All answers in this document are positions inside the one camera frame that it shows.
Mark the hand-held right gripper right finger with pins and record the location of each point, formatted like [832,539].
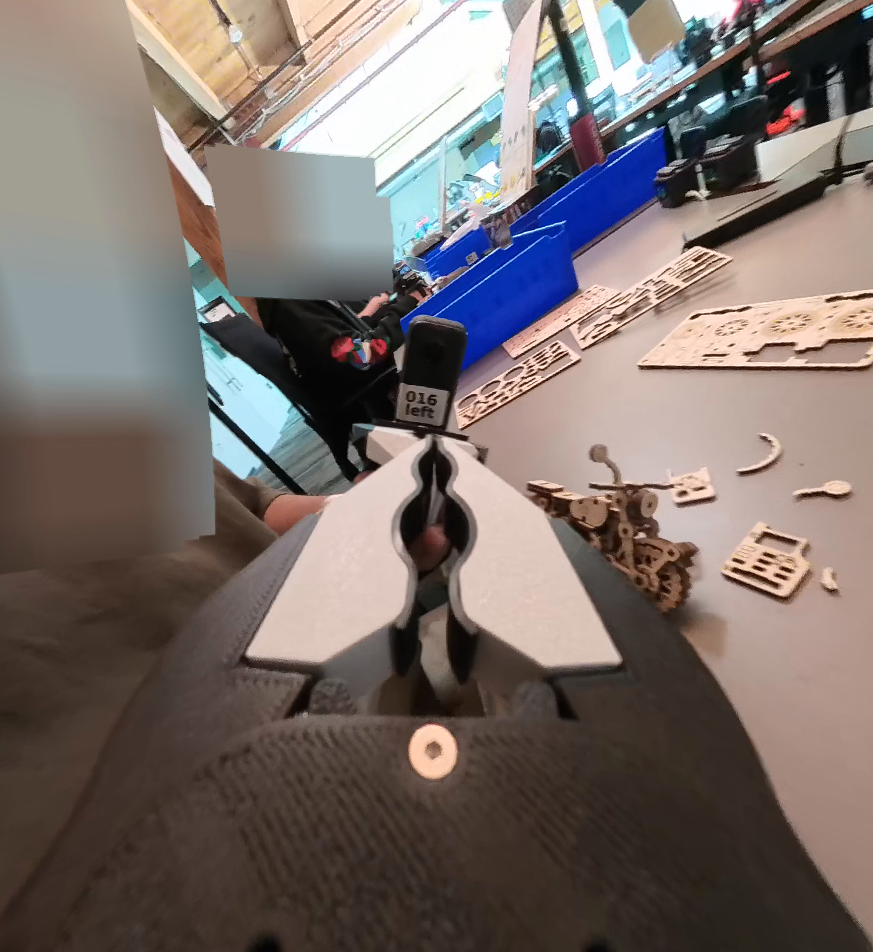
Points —
[533,587]

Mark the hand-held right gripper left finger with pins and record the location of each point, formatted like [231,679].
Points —
[332,580]

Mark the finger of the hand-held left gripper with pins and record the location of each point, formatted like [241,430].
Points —
[468,448]
[388,450]

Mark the person's left forearm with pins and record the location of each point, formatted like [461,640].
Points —
[287,509]

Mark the grey desk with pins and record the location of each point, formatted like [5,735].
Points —
[815,706]

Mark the person's left hand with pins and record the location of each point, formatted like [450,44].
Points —
[429,547]

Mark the wooden parts sheet round cutouts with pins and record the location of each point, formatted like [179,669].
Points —
[514,383]

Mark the wooden motorcycle model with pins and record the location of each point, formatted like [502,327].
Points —
[615,520]

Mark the small square wooden piece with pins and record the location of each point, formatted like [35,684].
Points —
[693,487]

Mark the slotted wooden grid piece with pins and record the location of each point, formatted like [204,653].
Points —
[763,587]

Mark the long blue plastic bin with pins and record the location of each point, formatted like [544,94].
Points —
[600,193]

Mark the large wooden gear parts sheet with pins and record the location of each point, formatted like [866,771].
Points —
[704,349]

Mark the standing wooden board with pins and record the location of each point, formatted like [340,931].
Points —
[519,111]

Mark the crescent wooden piece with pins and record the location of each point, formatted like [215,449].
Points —
[777,454]

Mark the small black device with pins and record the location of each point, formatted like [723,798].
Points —
[676,186]

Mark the tiny wooden piece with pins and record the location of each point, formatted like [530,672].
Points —
[829,580]

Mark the spoon-shaped wooden piece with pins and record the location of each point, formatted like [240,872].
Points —
[836,489]

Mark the dark flat panel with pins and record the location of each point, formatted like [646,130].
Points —
[756,212]

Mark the grey flat box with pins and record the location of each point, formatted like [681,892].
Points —
[800,152]

